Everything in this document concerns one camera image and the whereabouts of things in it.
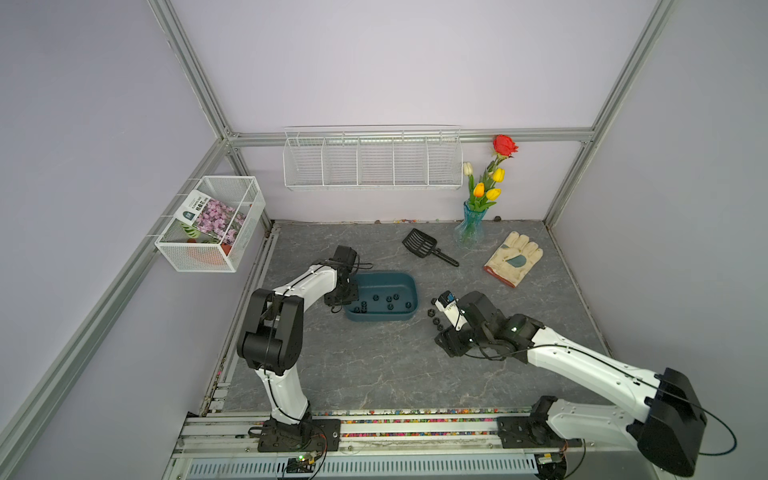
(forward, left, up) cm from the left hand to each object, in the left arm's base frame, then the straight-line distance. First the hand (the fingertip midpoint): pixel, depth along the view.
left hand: (347, 300), depth 94 cm
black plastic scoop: (+25, -28, -5) cm, 38 cm away
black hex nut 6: (-2, -14, -3) cm, 14 cm away
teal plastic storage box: (+2, -12, -3) cm, 13 cm away
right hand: (-16, -27, +7) cm, 33 cm away
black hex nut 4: (+2, -16, -3) cm, 16 cm away
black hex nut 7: (-2, -19, -3) cm, 20 cm away
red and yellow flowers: (+19, -44, +25) cm, 54 cm away
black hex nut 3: (+1, -13, -4) cm, 14 cm away
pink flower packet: (+8, +31, +31) cm, 44 cm away
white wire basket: (+2, +38, +26) cm, 46 cm away
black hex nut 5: (-3, -3, -1) cm, 4 cm away
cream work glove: (+14, -60, -3) cm, 62 cm away
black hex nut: (-8, -28, -3) cm, 29 cm away
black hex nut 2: (+2, -9, -3) cm, 10 cm away
